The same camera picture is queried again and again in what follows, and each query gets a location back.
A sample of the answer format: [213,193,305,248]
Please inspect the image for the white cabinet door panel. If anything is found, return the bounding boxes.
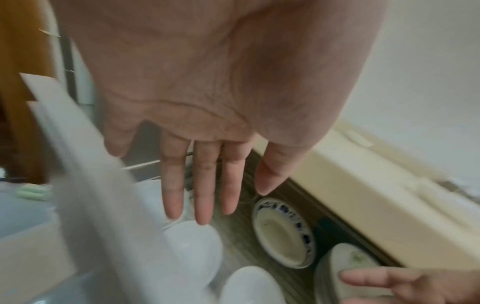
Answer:
[19,72,220,304]

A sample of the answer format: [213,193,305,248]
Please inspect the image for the large white bowl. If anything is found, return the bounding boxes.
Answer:
[160,220,225,296]

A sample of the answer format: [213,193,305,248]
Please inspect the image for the blue patterned white plate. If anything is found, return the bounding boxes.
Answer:
[250,197,318,269]

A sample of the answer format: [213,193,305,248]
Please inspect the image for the green sponge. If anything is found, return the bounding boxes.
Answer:
[16,183,54,203]

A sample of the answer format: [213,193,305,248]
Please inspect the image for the cream plastic appliance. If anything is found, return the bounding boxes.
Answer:
[252,120,480,272]

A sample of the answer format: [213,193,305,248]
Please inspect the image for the brown wooden door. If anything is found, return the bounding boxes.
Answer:
[0,0,61,186]

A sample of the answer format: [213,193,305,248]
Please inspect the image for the metal wire dish rack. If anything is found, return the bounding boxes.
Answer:
[121,151,196,182]

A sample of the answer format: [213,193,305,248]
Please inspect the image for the small white bowl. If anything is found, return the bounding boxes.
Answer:
[218,265,289,304]

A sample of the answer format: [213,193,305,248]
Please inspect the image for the person's right hand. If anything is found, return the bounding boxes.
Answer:
[338,265,480,304]

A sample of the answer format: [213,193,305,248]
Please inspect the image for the person's left hand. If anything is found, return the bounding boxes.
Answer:
[52,0,389,226]

